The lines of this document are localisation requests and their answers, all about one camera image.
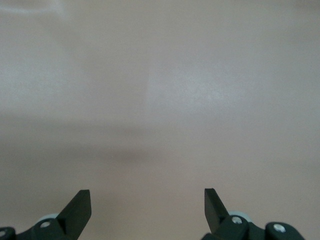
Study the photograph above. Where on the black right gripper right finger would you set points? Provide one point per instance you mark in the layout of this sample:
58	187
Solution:
215	212

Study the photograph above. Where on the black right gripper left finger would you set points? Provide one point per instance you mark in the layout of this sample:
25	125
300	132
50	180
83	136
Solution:
72	217

